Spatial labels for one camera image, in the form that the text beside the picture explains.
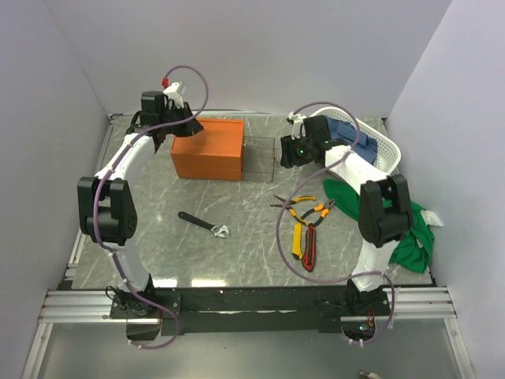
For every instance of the white crumpled paper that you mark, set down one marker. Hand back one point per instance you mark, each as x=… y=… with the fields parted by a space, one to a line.
x=431 y=219

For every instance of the yellow utility knife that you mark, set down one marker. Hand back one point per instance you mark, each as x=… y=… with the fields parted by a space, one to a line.
x=296 y=241

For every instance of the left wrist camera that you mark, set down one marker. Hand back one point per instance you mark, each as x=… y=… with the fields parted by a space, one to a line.
x=173 y=93

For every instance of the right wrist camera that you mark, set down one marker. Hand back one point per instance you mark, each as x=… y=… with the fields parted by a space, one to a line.
x=297 y=123

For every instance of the green cloth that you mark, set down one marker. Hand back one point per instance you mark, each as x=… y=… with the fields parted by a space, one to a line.
x=414 y=252

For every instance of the orange-handled cutting pliers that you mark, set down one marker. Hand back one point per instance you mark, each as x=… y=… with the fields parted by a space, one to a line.
x=323 y=209

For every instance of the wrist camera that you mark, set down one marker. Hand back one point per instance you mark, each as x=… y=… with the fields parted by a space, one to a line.
x=297 y=123
x=173 y=93

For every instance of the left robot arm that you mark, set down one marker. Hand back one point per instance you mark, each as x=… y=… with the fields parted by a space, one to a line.
x=107 y=212

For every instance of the orange drawer box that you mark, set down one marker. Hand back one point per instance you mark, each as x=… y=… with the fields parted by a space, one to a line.
x=216 y=153

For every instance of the clear acrylic drawer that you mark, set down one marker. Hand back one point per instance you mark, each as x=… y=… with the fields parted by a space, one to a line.
x=258 y=159

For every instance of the red black utility knife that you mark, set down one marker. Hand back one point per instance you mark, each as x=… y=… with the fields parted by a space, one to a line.
x=309 y=256

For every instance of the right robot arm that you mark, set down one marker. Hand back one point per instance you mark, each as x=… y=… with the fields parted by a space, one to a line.
x=384 y=210

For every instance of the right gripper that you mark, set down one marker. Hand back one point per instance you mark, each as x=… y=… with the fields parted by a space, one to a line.
x=287 y=147

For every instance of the yellow needle-nose pliers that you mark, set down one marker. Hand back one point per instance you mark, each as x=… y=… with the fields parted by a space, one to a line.
x=290 y=205

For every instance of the white plastic basket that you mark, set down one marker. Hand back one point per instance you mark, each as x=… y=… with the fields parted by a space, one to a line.
x=378 y=146

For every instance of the black base bar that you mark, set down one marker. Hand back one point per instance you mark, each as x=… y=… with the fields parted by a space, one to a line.
x=246 y=309

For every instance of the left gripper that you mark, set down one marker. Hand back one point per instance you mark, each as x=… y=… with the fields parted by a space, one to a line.
x=192 y=127

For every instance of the blue checkered cloth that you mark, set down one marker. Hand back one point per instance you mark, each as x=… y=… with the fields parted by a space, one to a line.
x=366 y=147

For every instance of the black adjustable wrench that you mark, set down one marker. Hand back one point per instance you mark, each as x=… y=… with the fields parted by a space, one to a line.
x=219 y=231

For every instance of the aluminium rail frame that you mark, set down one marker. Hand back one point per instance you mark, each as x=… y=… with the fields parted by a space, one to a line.
x=424 y=321

